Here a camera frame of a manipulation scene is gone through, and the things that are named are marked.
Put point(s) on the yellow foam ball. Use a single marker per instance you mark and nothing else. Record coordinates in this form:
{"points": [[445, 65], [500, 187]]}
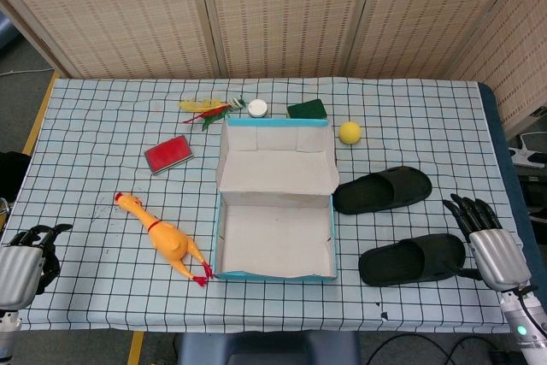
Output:
{"points": [[350, 132]]}

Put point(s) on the black bulky object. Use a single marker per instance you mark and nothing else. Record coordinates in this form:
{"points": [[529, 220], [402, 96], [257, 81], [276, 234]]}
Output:
{"points": [[10, 172]]}

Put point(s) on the white floor device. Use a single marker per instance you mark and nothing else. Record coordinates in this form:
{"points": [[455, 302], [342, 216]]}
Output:
{"points": [[527, 151]]}

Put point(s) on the red flat case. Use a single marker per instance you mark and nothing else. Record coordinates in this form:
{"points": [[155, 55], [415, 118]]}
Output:
{"points": [[167, 154]]}

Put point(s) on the blue cardboard shoe box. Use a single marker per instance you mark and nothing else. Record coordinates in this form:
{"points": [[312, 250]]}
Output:
{"points": [[273, 237]]}

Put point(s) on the beige woven folding screen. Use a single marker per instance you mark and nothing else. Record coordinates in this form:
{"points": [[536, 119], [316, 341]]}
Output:
{"points": [[273, 10]]}

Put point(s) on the green yellow sponge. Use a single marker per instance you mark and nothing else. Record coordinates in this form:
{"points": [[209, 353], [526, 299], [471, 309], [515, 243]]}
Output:
{"points": [[305, 108]]}

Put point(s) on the checkered white tablecloth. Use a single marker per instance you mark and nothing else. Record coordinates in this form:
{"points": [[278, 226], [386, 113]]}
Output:
{"points": [[107, 125]]}

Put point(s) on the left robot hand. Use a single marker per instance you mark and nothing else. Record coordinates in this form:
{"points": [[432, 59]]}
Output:
{"points": [[17, 266]]}

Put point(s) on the white round jar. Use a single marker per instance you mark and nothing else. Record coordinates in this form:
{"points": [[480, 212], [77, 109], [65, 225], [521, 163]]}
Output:
{"points": [[258, 107]]}

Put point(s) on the dark blue chair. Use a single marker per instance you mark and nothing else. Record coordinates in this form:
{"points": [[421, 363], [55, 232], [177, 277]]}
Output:
{"points": [[269, 350]]}

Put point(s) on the yellow red green feather toy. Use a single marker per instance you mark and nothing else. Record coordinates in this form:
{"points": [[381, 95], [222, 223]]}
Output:
{"points": [[201, 105]]}

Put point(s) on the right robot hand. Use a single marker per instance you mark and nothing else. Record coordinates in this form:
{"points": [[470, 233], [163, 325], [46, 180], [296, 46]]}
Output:
{"points": [[495, 254]]}

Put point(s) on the yellow rubber chicken toy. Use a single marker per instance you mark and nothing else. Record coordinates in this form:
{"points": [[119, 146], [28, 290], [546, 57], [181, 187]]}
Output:
{"points": [[168, 239]]}

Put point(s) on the black slipper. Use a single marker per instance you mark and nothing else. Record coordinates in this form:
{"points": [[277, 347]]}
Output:
{"points": [[372, 192], [397, 262]]}

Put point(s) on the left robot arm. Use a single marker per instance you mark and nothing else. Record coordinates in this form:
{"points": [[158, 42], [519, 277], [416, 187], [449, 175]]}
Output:
{"points": [[6, 335]]}

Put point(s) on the blue padded table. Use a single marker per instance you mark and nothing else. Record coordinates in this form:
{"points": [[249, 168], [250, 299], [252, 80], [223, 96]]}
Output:
{"points": [[508, 160]]}

